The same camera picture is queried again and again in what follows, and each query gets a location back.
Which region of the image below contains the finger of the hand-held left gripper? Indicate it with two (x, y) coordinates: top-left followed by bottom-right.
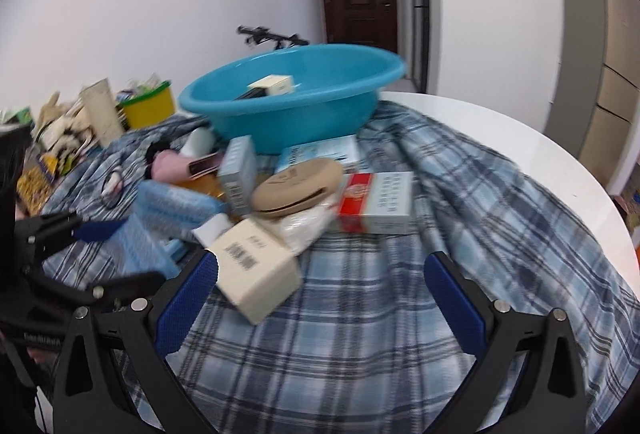
(14, 211), (130, 265)
(44, 270), (170, 311)

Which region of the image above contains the white cylindrical bottle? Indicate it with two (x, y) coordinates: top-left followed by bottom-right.
(180, 126), (216, 157)

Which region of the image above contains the white barcode box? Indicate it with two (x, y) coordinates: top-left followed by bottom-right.
(212, 218), (303, 326)

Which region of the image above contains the blue plastic basin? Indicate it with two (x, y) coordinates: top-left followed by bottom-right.
(177, 44), (407, 155)

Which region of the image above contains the yellow snack packet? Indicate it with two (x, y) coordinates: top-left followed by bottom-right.
(17, 154), (76, 209)

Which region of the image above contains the black framed glass sliding door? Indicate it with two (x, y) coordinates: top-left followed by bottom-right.
(404, 0), (432, 93)

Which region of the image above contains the yellow plastic container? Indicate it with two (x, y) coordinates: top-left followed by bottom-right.
(120, 82), (177, 131)

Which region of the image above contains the beige round case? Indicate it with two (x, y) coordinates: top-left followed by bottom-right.
(250, 157), (346, 219)

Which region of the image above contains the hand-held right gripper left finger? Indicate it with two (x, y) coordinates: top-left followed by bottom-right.
(52, 250), (220, 434)

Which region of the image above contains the cream patterned tumbler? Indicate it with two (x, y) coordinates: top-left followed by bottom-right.
(79, 78), (126, 149)

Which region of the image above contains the red and white cigarette pack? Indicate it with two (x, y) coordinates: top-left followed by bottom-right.
(337, 171), (415, 235)

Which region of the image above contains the blue tissue packet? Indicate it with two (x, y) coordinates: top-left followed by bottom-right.
(132, 181), (228, 235)
(102, 214), (186, 279)

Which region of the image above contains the gold refrigerator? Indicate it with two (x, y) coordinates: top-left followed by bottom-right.
(542, 0), (640, 187)

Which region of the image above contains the flat light blue box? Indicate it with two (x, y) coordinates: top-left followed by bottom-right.
(274, 135), (361, 175)

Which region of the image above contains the black cable with white plug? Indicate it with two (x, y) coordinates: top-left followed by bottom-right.
(100, 166), (126, 207)

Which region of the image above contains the green tissue box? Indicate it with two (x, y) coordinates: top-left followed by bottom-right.
(0, 108), (35, 127)

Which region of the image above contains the orange and white box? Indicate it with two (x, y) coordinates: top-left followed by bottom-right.
(248, 74), (296, 97)

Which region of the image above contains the beige plush toy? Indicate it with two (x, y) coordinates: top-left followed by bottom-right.
(32, 91), (81, 135)

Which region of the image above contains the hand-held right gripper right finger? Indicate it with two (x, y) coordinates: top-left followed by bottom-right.
(424, 251), (587, 434)

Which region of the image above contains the black bicycle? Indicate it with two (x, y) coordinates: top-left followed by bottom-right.
(236, 25), (310, 50)

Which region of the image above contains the white plastic bag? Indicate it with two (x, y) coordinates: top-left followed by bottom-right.
(272, 204), (336, 257)

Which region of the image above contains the blue-grey box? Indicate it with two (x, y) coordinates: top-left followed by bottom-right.
(217, 135), (258, 217)

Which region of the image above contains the small black item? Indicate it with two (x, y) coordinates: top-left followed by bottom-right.
(145, 141), (173, 162)

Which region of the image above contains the bundle of small sachets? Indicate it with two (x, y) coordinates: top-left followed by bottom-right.
(117, 72), (171, 100)

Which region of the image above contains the blue plaid cloth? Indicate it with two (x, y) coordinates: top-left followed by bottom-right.
(15, 101), (640, 434)

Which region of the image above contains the white and black plush toy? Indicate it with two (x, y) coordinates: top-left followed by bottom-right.
(35, 114), (101, 175)

